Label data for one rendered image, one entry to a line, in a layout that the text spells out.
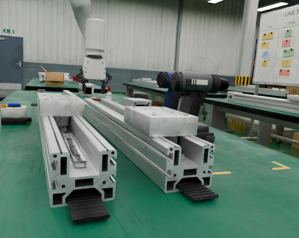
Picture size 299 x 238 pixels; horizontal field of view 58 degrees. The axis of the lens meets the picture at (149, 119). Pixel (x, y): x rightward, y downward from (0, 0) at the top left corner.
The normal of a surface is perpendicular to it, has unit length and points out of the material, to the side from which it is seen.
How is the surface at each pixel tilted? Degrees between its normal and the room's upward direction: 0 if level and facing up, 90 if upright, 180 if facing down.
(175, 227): 0
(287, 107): 90
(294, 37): 90
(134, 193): 0
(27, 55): 90
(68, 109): 90
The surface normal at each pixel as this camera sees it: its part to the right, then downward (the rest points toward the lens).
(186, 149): -0.92, 0.00
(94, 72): 0.37, 0.23
